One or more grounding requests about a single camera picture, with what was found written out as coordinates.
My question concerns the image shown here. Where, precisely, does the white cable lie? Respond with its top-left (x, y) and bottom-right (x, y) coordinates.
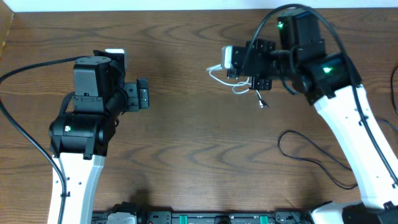
top-left (206, 64), bottom-right (252, 95)

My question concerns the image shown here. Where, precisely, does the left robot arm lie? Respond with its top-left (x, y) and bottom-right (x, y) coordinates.
top-left (47, 49), bottom-right (149, 223)

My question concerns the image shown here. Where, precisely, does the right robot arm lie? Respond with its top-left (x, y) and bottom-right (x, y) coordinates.
top-left (221, 4), bottom-right (397, 223)

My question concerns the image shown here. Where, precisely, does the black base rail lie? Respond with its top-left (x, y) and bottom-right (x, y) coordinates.
top-left (91, 210), bottom-right (311, 224)

